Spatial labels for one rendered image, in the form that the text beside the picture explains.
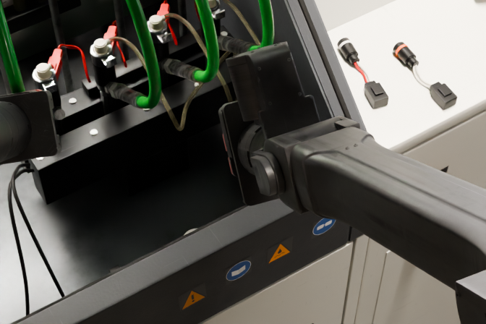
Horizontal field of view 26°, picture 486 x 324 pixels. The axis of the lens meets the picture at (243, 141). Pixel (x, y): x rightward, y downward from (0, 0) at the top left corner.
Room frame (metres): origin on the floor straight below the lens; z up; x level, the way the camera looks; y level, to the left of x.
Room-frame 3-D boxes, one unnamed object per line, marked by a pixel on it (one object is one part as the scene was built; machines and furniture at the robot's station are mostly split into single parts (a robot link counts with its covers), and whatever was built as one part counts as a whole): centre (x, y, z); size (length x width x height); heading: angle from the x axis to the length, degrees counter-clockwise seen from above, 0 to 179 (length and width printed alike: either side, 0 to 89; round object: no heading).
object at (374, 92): (0.97, -0.16, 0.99); 0.12 x 0.02 x 0.02; 22
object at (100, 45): (0.92, 0.18, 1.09); 0.02 x 0.02 x 0.03
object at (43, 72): (0.88, 0.25, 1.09); 0.02 x 0.02 x 0.03
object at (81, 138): (0.94, 0.15, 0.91); 0.34 x 0.10 x 0.15; 122
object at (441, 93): (0.97, -0.25, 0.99); 0.12 x 0.02 x 0.02; 31
